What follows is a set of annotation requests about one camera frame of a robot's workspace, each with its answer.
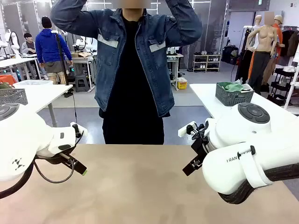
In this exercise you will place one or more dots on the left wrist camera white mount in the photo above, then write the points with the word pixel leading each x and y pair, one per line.
pixel 83 131

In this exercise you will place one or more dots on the person in blue hoodie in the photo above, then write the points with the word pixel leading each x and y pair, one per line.
pixel 50 46

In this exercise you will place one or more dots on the white background table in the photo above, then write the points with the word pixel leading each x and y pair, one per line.
pixel 174 57
pixel 14 61
pixel 79 60

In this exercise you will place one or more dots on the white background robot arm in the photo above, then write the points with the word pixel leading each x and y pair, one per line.
pixel 81 45
pixel 14 44

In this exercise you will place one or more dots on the white metal frame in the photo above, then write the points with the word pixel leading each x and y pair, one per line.
pixel 293 88

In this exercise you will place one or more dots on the bare mannequin dark trousers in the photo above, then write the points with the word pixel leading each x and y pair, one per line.
pixel 265 39

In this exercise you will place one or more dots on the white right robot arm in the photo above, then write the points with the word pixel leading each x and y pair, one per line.
pixel 233 130

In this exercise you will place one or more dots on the seated person in grey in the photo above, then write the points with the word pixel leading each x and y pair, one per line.
pixel 29 46

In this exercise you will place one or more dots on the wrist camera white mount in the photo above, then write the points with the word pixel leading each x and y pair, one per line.
pixel 83 131
pixel 184 130

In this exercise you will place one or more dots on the clothes rack dark garments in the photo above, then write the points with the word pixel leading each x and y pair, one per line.
pixel 292 44

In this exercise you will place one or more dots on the person in denim jacket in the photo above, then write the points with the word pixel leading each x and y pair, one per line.
pixel 130 93

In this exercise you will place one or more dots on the cardboard box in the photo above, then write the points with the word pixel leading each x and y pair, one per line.
pixel 80 55

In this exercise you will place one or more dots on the black bags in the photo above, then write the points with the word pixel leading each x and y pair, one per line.
pixel 229 54

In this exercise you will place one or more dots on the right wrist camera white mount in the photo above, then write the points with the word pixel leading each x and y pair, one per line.
pixel 184 130

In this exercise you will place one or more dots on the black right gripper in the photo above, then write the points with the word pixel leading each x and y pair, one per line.
pixel 201 149

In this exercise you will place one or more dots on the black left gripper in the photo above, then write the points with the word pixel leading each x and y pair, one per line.
pixel 54 159

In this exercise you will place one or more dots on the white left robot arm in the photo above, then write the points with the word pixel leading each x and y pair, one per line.
pixel 23 140

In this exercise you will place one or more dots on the light grey towel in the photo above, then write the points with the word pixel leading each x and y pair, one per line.
pixel 245 86

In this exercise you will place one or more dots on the green towel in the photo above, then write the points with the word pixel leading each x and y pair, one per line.
pixel 231 87

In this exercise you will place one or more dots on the clear plastic bin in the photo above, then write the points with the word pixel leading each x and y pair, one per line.
pixel 32 84

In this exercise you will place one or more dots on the yellow box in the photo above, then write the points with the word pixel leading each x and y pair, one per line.
pixel 182 84

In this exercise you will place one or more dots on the mannequin orange clothes hat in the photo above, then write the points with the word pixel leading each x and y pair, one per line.
pixel 278 30

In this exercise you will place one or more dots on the person right forearm denim sleeve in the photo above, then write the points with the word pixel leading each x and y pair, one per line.
pixel 60 9

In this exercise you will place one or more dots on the grey plastic basket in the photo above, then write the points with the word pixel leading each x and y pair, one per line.
pixel 14 95
pixel 231 98

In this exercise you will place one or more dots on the white mannequin black trousers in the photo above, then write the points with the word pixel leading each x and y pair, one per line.
pixel 243 67

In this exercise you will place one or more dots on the person left forearm denim sleeve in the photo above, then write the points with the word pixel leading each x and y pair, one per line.
pixel 187 14

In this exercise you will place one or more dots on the black tripod stand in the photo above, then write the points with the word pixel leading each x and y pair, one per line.
pixel 68 94

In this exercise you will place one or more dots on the orange cloth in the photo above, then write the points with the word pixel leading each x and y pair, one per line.
pixel 7 79

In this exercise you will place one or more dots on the black trolley cart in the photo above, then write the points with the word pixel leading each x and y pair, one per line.
pixel 283 72

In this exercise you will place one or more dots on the grey step stool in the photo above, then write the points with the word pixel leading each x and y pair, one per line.
pixel 82 84

